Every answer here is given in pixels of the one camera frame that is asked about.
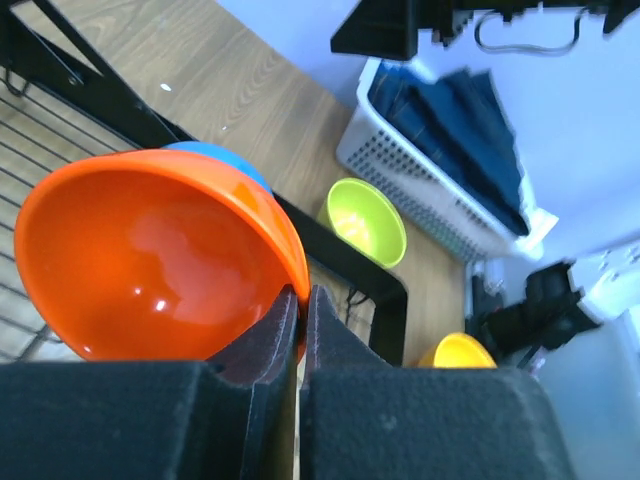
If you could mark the black wire dish rack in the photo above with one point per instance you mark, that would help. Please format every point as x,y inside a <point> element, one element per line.
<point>106,99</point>

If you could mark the blue denim clothes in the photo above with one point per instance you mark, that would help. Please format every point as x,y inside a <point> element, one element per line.
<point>458,123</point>

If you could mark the white laundry basket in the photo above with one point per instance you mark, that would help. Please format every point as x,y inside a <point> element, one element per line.
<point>376,152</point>

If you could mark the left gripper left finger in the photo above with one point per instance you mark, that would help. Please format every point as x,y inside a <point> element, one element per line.
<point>230,417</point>

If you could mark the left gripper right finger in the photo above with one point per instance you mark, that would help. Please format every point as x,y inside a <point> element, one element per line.
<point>362,418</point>

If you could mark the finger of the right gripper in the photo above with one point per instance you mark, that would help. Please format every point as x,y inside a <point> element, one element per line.
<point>384,29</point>

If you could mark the yellow-orange bowl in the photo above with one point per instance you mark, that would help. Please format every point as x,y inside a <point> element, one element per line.
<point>457,350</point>

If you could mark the lime green bowl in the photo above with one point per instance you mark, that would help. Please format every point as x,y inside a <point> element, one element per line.
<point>363,216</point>

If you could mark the orange-red bowl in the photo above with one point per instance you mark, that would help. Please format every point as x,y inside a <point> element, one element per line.
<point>155,255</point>

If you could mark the blue bowl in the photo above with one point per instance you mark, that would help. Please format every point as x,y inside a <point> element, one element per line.
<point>223,155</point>

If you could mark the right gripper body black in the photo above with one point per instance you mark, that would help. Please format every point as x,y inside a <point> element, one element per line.
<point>480,10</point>

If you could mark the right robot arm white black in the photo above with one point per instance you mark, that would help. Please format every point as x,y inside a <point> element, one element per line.
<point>529,321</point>

